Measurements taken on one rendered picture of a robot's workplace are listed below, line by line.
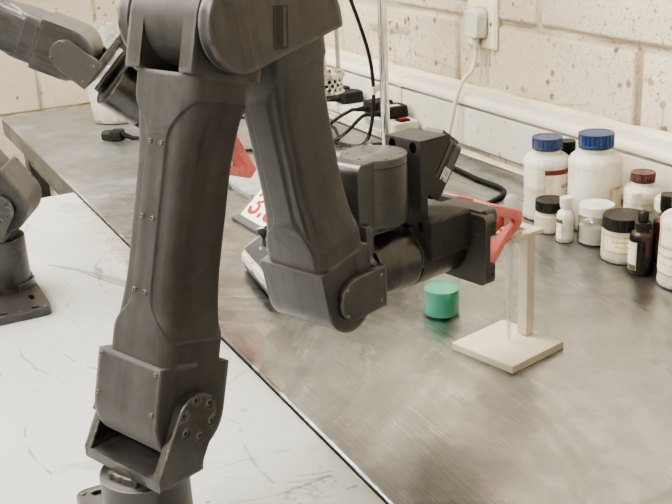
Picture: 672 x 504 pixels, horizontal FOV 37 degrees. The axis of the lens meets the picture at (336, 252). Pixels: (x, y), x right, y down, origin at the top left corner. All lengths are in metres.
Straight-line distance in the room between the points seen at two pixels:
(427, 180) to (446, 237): 0.05
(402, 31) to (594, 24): 0.55
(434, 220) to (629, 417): 0.25
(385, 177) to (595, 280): 0.47
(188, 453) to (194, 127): 0.22
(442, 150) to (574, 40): 0.74
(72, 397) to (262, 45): 0.47
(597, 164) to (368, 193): 0.59
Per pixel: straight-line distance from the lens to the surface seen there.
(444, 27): 1.87
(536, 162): 1.41
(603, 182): 1.37
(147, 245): 0.68
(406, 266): 0.86
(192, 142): 0.66
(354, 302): 0.80
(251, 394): 0.98
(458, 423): 0.92
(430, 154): 0.87
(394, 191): 0.83
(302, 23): 0.70
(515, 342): 1.05
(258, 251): 1.24
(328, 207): 0.77
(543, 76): 1.65
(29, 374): 1.08
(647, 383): 1.00
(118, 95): 1.17
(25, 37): 1.18
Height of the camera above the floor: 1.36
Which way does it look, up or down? 20 degrees down
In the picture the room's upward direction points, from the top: 3 degrees counter-clockwise
